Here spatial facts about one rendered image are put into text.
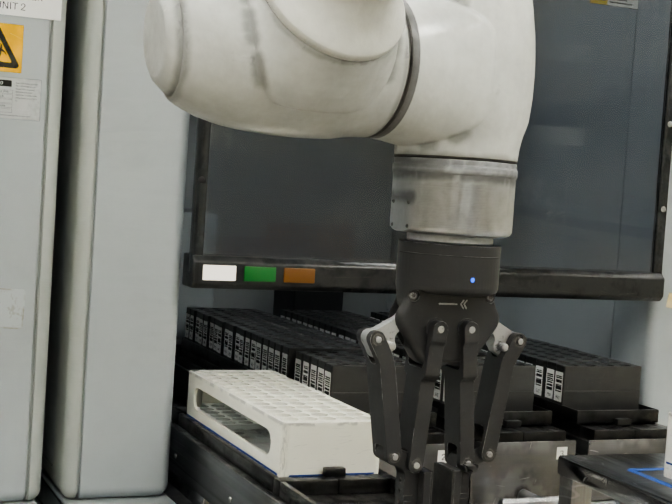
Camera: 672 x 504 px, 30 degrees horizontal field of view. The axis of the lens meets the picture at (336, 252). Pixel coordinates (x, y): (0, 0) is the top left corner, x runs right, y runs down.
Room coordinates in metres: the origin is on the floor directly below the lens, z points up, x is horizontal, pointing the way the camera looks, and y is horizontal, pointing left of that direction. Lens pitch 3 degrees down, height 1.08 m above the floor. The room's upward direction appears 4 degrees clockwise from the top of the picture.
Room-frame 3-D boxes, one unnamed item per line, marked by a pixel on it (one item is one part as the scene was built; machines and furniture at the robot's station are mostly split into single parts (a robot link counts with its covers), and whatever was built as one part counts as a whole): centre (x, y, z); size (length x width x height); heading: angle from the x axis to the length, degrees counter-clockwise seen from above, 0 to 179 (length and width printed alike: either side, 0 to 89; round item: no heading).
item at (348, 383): (1.41, -0.05, 0.85); 0.12 x 0.02 x 0.06; 114
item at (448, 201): (0.91, -0.08, 1.07); 0.09 x 0.09 x 0.06
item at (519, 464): (1.68, -0.10, 0.78); 0.73 x 0.14 x 0.09; 24
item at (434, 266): (0.91, -0.08, 1.00); 0.08 x 0.07 x 0.09; 114
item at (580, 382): (1.53, -0.33, 0.85); 0.12 x 0.02 x 0.06; 113
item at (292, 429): (1.26, 0.05, 0.83); 0.30 x 0.10 x 0.06; 24
